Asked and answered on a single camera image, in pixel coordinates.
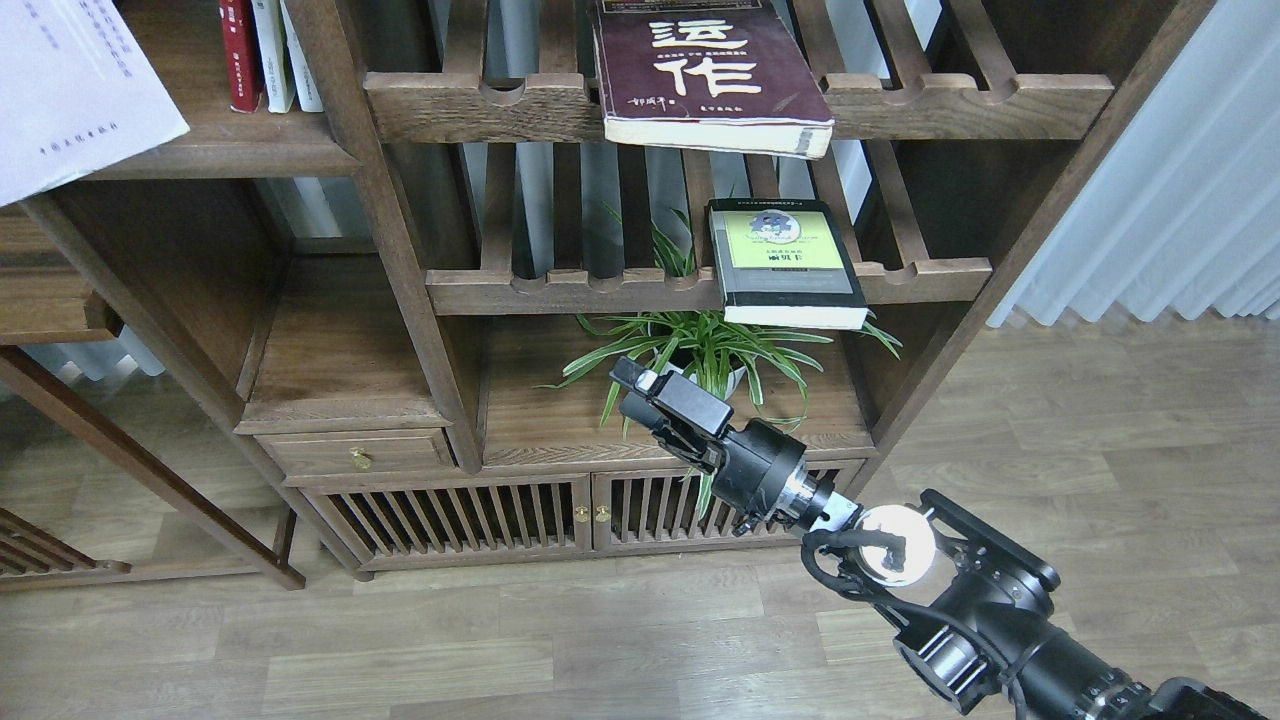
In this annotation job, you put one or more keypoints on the white teal upright book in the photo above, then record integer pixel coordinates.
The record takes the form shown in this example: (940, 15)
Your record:
(308, 94)

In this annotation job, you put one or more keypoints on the white curtain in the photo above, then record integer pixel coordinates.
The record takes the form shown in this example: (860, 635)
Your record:
(1183, 214)

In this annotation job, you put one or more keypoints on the brass drawer knob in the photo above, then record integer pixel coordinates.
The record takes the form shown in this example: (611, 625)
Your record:
(360, 459)

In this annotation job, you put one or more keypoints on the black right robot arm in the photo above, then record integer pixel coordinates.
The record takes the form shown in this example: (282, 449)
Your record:
(972, 607)

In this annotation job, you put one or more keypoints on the dark wooden bookshelf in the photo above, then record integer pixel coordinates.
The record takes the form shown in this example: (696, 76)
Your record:
(400, 273)

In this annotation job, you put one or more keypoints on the green spider plant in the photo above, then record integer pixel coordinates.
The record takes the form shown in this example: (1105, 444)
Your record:
(712, 344)

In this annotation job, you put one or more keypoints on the green and black book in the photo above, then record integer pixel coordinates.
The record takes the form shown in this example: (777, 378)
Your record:
(784, 262)

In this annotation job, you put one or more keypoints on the maroon book white characters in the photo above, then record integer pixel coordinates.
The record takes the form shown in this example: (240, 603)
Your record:
(707, 75)

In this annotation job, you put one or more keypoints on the white plant pot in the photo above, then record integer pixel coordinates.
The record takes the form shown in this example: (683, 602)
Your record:
(723, 388)

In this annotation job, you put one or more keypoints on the pale lavender white book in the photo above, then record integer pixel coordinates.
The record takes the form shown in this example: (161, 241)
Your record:
(77, 95)

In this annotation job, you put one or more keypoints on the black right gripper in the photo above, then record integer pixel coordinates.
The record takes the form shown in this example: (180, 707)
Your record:
(747, 469)

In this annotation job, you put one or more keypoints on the red upright book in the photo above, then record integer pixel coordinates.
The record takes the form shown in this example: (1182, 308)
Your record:
(242, 53)

